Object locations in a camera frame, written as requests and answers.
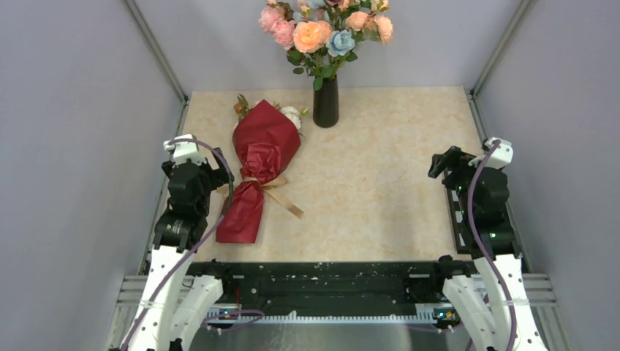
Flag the beige satin ribbon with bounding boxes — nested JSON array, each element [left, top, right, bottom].
[[243, 175, 304, 219]]

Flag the red paper bouquet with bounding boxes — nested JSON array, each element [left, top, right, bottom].
[[216, 99, 301, 244]]

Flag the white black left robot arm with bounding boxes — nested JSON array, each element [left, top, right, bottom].
[[119, 145, 235, 350]]

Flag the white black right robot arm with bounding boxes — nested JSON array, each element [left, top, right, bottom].
[[428, 137, 547, 350]]

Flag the black cylindrical vase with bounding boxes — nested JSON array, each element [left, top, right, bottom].
[[313, 77, 339, 128]]

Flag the black white checkerboard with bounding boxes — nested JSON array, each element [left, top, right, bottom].
[[446, 189, 469, 254]]

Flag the colourful artificial flower bunch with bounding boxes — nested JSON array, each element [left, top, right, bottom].
[[258, 0, 394, 91]]

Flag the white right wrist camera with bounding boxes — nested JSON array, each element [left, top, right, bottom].
[[468, 137, 514, 170]]

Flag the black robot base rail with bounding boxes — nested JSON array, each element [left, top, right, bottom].
[[188, 256, 475, 317]]

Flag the white toothed cable duct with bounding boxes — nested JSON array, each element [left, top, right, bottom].
[[204, 303, 459, 325]]

